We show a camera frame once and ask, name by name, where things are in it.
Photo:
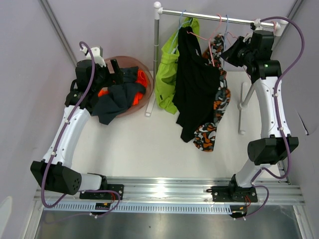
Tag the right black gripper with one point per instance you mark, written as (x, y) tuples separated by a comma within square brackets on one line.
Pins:
[(230, 55)]

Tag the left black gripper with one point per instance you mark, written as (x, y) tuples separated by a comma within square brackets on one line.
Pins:
[(115, 78)]

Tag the orange shorts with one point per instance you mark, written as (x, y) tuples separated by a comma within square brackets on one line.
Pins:
[(124, 95)]

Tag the dark navy shorts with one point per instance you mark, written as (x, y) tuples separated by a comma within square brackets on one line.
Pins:
[(107, 115)]

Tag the lime green shorts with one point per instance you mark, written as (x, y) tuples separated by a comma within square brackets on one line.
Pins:
[(166, 75)]

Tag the black shorts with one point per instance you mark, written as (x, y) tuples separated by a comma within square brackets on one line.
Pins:
[(196, 86)]

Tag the light blue hanger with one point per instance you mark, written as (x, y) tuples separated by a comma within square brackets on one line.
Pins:
[(180, 25)]

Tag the camouflage patterned shorts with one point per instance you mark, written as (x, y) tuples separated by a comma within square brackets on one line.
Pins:
[(204, 136)]

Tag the pink hanger of orange shorts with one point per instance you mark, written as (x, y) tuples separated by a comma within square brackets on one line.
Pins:
[(274, 26)]

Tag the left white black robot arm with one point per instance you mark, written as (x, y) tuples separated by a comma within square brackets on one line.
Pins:
[(54, 173)]

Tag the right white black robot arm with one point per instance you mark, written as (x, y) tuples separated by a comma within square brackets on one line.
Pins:
[(276, 143)]

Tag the translucent pink plastic basket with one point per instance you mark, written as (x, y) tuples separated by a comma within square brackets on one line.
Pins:
[(126, 62)]

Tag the white metal clothes rack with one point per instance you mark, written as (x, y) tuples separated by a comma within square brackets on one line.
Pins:
[(246, 91)]

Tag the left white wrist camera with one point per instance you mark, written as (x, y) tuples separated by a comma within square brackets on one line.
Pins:
[(97, 55)]

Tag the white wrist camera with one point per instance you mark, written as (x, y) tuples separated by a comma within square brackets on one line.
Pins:
[(257, 24), (97, 55)]

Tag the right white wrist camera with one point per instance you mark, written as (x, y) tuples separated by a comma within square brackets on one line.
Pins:
[(257, 24)]

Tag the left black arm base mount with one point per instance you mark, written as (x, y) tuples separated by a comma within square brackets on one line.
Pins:
[(119, 188)]

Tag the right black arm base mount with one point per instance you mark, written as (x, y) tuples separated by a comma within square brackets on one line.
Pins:
[(233, 193)]

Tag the aluminium extrusion rail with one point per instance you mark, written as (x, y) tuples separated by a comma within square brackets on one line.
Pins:
[(193, 190)]

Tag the grey slotted cable duct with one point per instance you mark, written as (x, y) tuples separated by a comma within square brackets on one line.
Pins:
[(206, 208)]

